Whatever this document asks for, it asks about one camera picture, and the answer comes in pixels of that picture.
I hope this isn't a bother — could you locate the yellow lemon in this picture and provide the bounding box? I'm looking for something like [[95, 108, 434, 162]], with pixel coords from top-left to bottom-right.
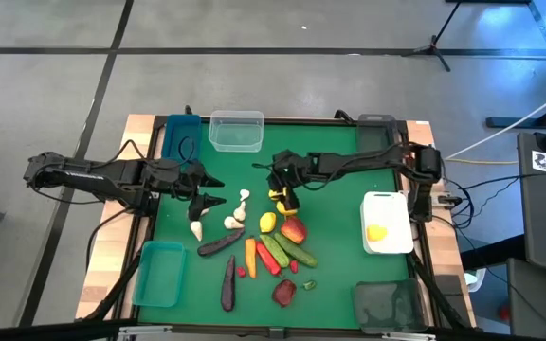
[[366, 224, 389, 243], [259, 211, 278, 234], [276, 200, 299, 218]]

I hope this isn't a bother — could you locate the black floor stand base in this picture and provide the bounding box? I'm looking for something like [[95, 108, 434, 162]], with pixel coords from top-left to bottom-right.
[[484, 80, 546, 130]]

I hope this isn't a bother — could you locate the green table mat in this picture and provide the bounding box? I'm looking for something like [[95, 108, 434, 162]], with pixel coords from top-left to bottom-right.
[[137, 120, 412, 331]]

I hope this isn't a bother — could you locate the yellow hanging cable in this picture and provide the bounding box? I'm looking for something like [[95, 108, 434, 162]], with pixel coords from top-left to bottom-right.
[[443, 157, 519, 166]]

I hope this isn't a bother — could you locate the teal plastic basket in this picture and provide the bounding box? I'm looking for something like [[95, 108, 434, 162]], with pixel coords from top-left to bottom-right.
[[132, 241, 187, 309]]

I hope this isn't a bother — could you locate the white plastic basket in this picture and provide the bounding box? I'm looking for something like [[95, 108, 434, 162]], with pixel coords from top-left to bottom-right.
[[359, 190, 415, 256]]

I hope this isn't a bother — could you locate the red and yellow apple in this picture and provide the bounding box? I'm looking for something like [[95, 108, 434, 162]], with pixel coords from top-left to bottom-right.
[[280, 216, 308, 245]]

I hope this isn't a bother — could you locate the light green cucumber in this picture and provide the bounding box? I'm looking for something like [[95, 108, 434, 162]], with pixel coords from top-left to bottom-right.
[[259, 234, 291, 269]]

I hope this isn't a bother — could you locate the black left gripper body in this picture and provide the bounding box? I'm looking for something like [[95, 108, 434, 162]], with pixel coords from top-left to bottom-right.
[[156, 158, 209, 201]]

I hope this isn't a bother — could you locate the long orange pepper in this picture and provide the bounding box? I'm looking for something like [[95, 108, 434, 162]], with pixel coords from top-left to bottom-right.
[[245, 237, 258, 279]]

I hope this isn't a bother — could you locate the dark grey equipment box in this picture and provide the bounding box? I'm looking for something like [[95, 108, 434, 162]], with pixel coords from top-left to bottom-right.
[[507, 258, 546, 340]]

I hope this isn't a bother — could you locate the black tripod stand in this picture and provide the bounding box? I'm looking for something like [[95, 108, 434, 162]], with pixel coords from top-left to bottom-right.
[[400, 0, 464, 73]]

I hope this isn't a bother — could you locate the dark blue plastic basket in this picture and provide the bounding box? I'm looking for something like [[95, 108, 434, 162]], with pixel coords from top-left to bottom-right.
[[161, 114, 203, 165]]

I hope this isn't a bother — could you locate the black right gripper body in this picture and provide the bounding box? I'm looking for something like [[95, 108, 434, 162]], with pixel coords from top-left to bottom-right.
[[266, 150, 314, 189]]

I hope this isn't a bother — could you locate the dark green cucumber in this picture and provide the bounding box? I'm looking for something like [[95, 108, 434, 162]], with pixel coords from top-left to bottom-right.
[[273, 231, 319, 269]]

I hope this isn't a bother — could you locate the smoked translucent plastic basket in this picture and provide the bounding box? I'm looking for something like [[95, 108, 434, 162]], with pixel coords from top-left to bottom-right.
[[355, 113, 400, 153], [352, 278, 427, 333]]

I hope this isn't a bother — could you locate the long red pepper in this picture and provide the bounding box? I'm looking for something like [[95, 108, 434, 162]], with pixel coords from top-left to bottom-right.
[[255, 241, 283, 278]]

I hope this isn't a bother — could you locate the dark red apple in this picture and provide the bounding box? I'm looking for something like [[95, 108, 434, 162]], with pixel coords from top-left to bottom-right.
[[271, 278, 298, 308]]

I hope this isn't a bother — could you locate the dark purple eggplant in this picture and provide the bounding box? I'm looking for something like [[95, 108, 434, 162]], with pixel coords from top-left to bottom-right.
[[196, 227, 246, 258], [220, 255, 237, 313]]

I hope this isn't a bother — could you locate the clear plastic basket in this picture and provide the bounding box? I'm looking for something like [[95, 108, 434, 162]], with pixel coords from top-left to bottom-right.
[[208, 110, 265, 153]]

